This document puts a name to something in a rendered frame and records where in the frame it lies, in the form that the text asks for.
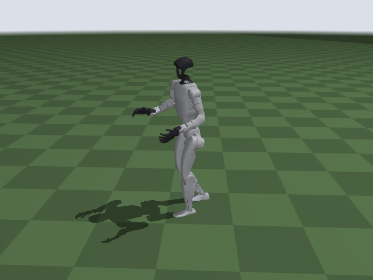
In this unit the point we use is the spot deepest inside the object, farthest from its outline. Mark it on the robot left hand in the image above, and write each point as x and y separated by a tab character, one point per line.
170	135

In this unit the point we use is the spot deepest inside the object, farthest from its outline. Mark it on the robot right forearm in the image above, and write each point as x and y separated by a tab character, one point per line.
159	109

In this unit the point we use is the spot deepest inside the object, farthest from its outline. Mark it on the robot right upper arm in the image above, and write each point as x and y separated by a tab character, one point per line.
171	101

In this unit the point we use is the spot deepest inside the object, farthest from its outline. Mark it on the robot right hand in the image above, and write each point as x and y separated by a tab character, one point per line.
143	110

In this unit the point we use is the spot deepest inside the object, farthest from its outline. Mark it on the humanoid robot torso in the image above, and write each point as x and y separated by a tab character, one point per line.
184	105

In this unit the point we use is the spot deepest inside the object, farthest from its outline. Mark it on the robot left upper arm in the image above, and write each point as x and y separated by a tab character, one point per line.
195	95

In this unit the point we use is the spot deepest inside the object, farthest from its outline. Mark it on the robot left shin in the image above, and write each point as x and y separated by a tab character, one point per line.
188	188

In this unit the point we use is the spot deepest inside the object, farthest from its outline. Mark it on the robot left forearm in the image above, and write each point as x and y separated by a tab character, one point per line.
192	124

